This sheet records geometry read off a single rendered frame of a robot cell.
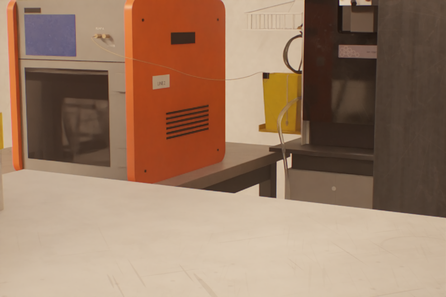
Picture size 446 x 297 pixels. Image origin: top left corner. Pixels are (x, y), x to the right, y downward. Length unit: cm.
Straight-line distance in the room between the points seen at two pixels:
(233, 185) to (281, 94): 31
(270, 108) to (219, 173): 37
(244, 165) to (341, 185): 26
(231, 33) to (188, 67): 165
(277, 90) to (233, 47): 134
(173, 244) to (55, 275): 12
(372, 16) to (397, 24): 90
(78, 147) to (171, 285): 135
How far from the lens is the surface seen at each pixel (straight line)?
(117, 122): 186
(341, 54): 222
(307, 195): 223
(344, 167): 220
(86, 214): 82
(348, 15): 223
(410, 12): 122
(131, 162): 184
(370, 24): 213
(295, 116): 232
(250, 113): 363
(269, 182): 241
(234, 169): 212
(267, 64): 358
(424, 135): 121
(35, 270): 65
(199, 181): 197
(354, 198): 218
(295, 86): 230
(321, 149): 222
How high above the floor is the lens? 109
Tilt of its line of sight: 9 degrees down
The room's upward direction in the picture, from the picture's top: straight up
